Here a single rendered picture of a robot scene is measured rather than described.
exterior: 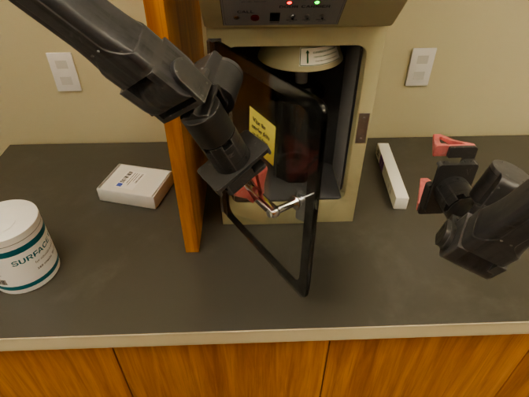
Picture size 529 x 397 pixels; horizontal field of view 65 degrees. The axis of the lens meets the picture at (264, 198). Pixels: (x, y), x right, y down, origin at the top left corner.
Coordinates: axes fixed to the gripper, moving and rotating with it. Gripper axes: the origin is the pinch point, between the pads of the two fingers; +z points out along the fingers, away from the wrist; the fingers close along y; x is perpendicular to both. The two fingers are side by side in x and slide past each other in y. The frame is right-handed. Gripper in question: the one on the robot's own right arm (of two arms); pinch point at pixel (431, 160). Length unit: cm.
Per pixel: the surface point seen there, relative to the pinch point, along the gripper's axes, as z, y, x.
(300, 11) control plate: 5.9, 24.7, 25.2
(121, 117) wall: 55, -19, 74
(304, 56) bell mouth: 14.3, 14.6, 23.0
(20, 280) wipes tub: -7, -22, 80
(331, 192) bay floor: 14.1, -18.2, 14.6
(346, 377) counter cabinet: -15, -50, 13
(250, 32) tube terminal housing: 12.1, 19.7, 33.0
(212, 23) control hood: 8.4, 22.4, 39.2
